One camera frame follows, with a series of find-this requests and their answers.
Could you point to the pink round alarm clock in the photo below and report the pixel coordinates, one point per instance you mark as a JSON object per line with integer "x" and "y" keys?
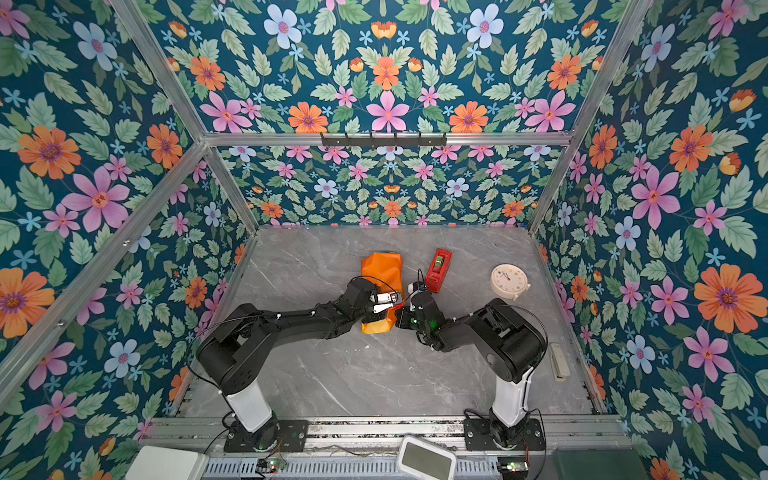
{"x": 509, "y": 281}

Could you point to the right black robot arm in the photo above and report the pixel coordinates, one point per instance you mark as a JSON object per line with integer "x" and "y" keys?
{"x": 510, "y": 345}

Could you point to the red tape dispenser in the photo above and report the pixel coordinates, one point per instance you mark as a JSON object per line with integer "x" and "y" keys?
{"x": 438, "y": 270}

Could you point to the white timer display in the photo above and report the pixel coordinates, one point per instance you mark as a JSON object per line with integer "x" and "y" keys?
{"x": 422, "y": 459}

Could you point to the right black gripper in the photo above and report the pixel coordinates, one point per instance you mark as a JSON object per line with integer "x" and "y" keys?
{"x": 403, "y": 316}

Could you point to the green mat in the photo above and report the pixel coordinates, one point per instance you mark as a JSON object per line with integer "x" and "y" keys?
{"x": 599, "y": 464}

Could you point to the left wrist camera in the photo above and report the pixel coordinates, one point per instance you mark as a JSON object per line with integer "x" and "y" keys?
{"x": 386, "y": 301}

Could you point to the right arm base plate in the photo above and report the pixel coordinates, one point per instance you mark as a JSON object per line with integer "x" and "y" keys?
{"x": 481, "y": 434}

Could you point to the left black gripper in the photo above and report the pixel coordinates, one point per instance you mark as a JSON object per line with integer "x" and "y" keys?
{"x": 375, "y": 318}

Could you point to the yellow orange wrapping paper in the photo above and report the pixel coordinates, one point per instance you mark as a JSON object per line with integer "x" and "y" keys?
{"x": 384, "y": 270}

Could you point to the white stapler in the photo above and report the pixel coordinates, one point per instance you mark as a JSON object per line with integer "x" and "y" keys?
{"x": 559, "y": 362}

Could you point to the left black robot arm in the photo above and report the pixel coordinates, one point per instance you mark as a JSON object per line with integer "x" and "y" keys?
{"x": 234, "y": 354}

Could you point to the white box device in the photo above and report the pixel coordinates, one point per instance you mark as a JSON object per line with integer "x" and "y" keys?
{"x": 159, "y": 463}

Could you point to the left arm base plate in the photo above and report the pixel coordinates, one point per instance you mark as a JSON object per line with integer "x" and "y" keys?
{"x": 284, "y": 436}

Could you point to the black hook rail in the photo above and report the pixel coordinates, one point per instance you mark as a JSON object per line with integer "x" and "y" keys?
{"x": 371, "y": 140}

